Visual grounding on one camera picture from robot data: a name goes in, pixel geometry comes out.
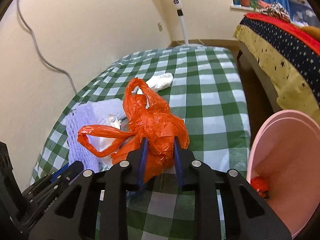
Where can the green checkered tablecloth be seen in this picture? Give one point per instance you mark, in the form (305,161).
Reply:
(206,93)

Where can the clear plastic storage box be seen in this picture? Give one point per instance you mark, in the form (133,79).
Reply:
(303,14)

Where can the crumpled white tissue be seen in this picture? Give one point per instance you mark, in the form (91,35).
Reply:
(160,82)

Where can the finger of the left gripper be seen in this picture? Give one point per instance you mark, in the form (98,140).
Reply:
(68,172)

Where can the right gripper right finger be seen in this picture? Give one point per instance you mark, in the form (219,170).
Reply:
(183,158)

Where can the star patterned bed skirt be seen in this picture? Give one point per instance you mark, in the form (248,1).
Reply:
(287,68)

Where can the pink trash bin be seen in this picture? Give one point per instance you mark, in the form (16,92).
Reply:
(285,152)

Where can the orange plastic bag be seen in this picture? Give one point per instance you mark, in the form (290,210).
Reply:
(149,117)

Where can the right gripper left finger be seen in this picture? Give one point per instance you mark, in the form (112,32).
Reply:
(137,160)

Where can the pink folded clothing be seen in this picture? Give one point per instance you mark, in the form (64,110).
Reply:
(263,5)

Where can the red shiny wrapper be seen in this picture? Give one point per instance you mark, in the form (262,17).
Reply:
(261,186)

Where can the red rose blanket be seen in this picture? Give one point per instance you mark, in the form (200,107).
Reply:
(289,28)

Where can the orange-brown pillow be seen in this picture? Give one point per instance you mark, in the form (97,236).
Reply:
(312,31)

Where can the striped black white clothing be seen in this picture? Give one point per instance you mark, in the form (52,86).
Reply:
(276,10)

